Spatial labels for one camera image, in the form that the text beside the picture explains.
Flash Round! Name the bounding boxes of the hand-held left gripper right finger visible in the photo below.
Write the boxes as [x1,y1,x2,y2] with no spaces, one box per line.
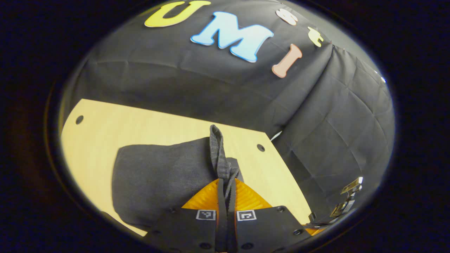
[226,178,313,253]

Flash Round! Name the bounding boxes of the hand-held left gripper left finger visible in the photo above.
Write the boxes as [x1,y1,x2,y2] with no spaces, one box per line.
[142,178,226,253]

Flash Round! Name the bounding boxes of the dark grey jeans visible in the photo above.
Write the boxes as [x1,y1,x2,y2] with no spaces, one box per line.
[112,124,244,229]

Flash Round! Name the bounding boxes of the black backdrop cloth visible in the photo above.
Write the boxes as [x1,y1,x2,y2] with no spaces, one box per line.
[62,0,396,226]

